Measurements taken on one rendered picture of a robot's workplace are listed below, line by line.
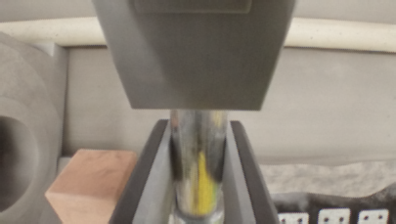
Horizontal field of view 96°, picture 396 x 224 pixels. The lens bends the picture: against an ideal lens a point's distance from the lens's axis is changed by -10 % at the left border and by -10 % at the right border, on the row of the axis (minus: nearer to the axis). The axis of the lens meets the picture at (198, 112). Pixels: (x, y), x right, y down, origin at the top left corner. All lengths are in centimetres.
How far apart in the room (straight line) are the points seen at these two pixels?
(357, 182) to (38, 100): 43
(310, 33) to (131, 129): 25
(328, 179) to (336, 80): 14
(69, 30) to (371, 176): 45
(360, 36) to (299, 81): 9
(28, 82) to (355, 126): 40
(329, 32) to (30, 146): 35
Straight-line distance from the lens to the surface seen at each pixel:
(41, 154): 26
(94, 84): 30
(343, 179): 36
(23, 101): 25
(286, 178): 31
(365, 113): 35
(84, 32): 28
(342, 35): 29
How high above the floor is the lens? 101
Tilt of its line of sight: 85 degrees down
